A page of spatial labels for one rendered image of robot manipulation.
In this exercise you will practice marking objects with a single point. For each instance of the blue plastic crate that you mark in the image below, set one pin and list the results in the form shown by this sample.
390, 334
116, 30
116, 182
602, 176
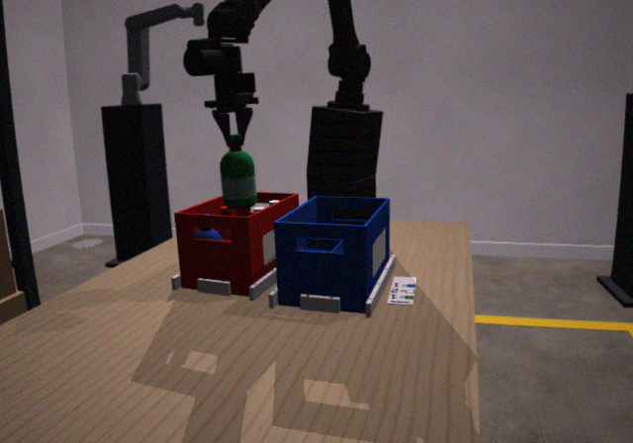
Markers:
319, 256

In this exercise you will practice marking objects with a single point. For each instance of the blue bottle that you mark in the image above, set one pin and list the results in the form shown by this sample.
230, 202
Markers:
208, 233

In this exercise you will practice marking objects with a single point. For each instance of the white paper pick list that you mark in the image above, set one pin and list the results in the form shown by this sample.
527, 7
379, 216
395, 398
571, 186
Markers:
402, 291

